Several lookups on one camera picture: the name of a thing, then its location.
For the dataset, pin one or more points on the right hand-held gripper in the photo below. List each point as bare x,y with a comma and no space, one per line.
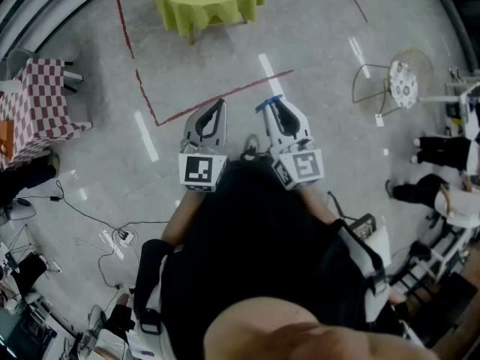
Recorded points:
303,165

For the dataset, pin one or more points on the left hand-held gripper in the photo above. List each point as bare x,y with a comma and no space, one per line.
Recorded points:
198,169

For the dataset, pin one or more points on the person's left forearm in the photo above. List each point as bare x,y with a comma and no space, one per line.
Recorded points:
183,216

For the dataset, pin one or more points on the person's right forearm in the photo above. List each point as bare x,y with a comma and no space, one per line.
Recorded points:
318,206

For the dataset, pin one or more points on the red floor tape line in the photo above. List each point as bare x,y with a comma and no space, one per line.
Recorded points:
225,97

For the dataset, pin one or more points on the person's shoe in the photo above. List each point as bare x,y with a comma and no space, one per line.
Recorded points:
250,144

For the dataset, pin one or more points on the person's black clothing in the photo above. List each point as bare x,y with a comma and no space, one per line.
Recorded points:
255,238

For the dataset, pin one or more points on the round table yellow-green tablecloth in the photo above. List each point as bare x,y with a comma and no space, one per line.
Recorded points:
195,9

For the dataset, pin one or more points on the round patterned white cushion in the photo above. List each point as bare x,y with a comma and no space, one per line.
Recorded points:
403,84

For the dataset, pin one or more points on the white power strip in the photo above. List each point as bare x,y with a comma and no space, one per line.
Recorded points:
126,237

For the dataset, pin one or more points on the table with red checkered cloth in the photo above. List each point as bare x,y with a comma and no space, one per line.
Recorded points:
41,99

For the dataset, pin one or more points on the pale green chair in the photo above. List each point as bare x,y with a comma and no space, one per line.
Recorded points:
20,60

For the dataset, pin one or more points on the orange tray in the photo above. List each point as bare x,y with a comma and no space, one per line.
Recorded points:
5,137

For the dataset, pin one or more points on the person's face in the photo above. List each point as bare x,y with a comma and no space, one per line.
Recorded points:
300,336

